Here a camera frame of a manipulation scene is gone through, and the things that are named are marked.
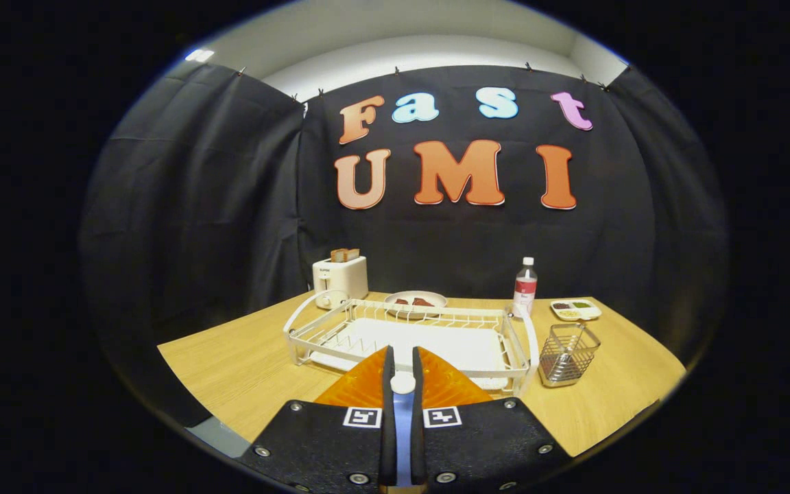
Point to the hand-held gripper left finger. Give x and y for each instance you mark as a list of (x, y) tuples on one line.
[(387, 425)]

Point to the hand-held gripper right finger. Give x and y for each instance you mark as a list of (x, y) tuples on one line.
[(417, 439)]

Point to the white round plate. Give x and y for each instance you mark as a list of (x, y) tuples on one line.
[(438, 298)]

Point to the white divided dish with beans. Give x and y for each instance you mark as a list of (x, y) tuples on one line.
[(577, 315)]

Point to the white drip tray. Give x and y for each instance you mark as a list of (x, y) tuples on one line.
[(436, 339)]

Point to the reddish food pieces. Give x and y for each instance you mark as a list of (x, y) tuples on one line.
[(422, 302)]

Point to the white toaster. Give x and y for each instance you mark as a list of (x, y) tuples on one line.
[(347, 278)]

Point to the toast slice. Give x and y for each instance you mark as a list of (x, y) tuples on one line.
[(344, 255)]

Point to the clear bottle with red label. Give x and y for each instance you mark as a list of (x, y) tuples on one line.
[(524, 291)]

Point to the row of backdrop clips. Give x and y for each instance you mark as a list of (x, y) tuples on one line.
[(396, 70)]

